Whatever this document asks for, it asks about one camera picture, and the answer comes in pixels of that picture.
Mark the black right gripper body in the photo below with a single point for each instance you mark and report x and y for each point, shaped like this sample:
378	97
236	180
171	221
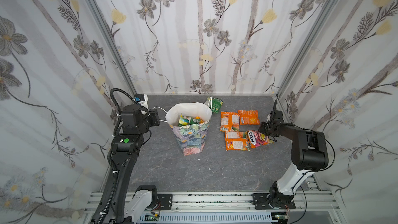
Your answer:
273	125

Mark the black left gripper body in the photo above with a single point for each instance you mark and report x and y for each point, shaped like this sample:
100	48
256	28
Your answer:
152	118

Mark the colourful Fox's candy bag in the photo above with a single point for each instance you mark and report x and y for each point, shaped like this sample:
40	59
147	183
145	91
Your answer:
257	139

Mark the green Fox's candy bag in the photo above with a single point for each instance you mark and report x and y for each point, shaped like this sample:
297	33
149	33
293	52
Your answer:
186	120

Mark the orange mango candy bag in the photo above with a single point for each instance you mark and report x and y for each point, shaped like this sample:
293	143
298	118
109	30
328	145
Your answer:
229	121
235	140

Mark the floral white paper bag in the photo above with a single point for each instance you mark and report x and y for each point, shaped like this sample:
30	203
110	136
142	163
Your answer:
191	139

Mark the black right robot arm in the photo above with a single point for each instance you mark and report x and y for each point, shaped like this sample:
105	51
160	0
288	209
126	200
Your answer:
309	154

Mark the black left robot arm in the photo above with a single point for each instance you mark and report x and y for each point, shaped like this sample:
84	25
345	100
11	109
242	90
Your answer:
134	120

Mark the small orange snack packet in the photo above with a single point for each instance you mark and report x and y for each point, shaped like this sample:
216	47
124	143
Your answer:
250	117

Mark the green snack packet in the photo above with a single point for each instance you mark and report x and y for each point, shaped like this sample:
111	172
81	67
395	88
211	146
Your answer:
214	104

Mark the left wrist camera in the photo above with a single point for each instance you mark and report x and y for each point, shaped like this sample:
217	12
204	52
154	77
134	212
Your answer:
142	99

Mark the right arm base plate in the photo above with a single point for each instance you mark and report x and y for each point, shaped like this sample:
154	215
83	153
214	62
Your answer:
262	202

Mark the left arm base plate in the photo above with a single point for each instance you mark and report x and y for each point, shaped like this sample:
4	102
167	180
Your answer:
165	202

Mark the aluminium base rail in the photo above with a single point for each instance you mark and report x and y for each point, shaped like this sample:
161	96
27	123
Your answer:
313	205

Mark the white vented cable duct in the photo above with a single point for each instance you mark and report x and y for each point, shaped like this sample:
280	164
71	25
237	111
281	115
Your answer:
209	218

